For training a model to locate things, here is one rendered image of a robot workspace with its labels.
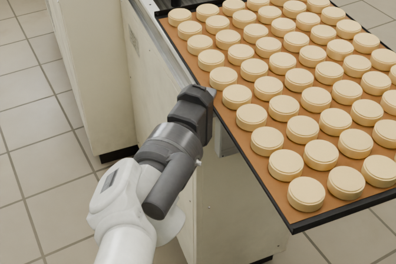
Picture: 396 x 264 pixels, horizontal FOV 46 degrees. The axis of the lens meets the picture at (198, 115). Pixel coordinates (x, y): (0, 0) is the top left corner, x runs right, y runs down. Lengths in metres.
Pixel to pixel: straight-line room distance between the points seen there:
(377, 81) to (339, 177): 0.25
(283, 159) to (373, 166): 0.13
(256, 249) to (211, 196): 0.39
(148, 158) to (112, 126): 1.26
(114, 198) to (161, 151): 0.12
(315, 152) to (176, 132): 0.21
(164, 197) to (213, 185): 0.64
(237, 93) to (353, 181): 0.24
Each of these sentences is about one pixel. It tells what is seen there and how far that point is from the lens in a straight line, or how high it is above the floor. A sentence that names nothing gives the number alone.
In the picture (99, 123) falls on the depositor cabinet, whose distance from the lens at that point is 1.90.
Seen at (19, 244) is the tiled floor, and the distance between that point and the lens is 1.93.
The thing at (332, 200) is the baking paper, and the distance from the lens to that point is 0.69.
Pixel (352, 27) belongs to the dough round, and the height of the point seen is 1.02.
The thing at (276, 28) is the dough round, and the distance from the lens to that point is 0.98.
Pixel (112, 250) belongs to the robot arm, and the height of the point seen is 1.07.
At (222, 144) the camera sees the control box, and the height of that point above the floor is 0.75.
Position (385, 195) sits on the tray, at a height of 1.01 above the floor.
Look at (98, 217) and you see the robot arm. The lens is 0.59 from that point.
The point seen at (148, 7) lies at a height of 0.90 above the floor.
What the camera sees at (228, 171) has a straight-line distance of 1.22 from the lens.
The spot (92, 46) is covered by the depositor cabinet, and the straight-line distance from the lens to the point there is 1.68.
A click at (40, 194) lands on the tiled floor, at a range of 2.05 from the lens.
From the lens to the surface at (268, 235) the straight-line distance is 1.57.
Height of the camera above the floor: 1.52
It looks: 42 degrees down
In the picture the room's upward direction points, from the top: straight up
